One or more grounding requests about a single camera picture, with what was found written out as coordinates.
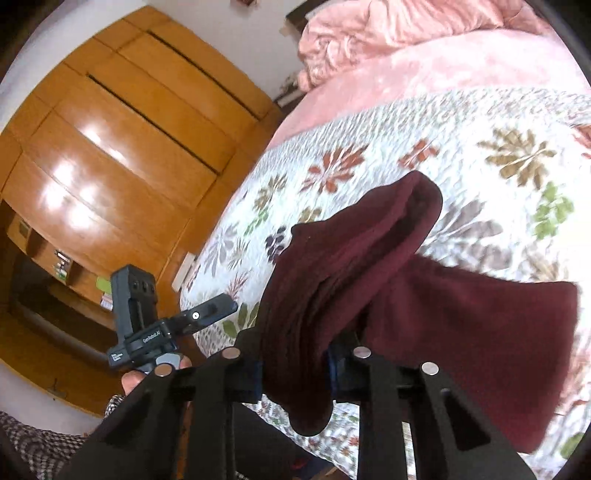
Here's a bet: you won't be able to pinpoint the maroon pants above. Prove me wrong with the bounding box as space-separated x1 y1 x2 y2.
256 172 578 453

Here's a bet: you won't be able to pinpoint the person's left hand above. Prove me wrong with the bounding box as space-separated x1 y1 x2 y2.
120 355 195 397

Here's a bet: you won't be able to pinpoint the wooden desk shelf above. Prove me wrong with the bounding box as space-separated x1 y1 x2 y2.
1 202 120 416

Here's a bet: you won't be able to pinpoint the orange wooden wardrobe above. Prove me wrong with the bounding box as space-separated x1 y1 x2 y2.
1 6 281 300

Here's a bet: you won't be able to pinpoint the white floral quilt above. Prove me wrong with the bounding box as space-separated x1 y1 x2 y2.
180 88 590 479

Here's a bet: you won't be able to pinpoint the pink crumpled blanket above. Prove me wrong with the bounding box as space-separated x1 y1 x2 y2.
297 0 550 92

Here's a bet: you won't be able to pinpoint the black bed headboard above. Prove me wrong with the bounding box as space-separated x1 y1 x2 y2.
286 0 328 33

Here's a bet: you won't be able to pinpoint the pink bed sheet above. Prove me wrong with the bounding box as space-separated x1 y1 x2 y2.
267 30 590 148

